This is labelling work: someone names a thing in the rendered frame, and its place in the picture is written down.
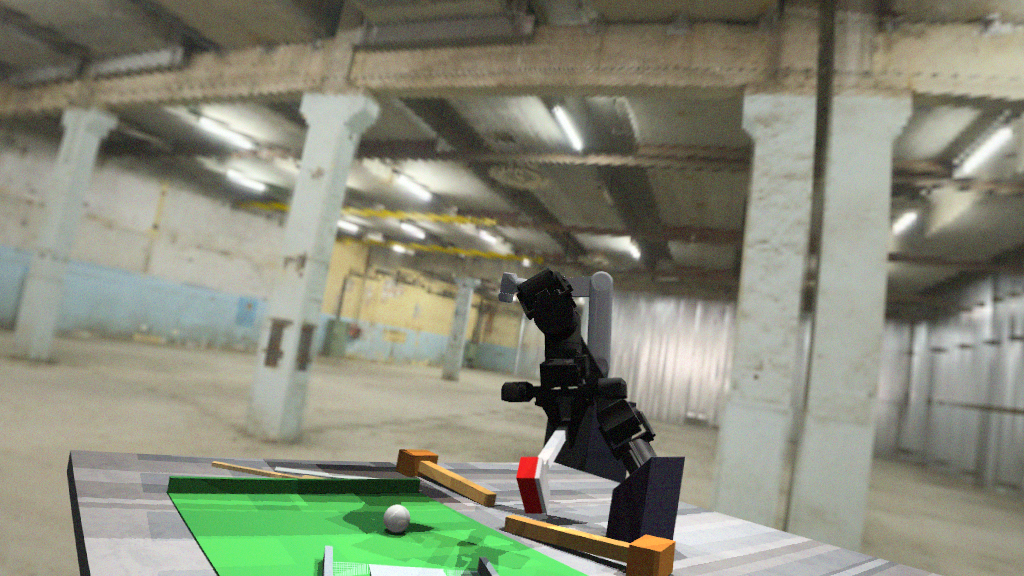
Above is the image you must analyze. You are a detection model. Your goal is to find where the green rectangular mat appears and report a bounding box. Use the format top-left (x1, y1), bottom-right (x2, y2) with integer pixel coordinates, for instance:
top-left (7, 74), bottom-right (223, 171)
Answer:
top-left (167, 490), bottom-right (588, 576)

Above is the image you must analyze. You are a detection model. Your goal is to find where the white golf ball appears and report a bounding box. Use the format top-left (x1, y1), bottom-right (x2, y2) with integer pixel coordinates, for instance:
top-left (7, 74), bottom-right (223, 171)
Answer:
top-left (383, 505), bottom-right (410, 532)

